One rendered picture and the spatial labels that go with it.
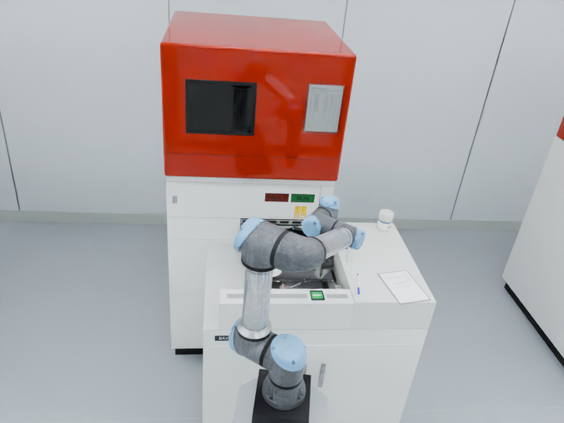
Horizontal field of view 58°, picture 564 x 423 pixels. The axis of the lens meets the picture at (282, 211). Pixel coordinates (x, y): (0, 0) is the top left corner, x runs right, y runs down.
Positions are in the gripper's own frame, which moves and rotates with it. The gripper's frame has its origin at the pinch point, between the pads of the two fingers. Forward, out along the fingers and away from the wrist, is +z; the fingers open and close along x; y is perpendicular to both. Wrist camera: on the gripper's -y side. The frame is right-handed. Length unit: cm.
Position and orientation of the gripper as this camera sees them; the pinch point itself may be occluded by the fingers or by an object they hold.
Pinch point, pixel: (320, 277)
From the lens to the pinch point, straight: 207.8
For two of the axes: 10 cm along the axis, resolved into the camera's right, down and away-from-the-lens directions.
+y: -1.2, -5.1, 8.5
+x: -9.9, -0.1, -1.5
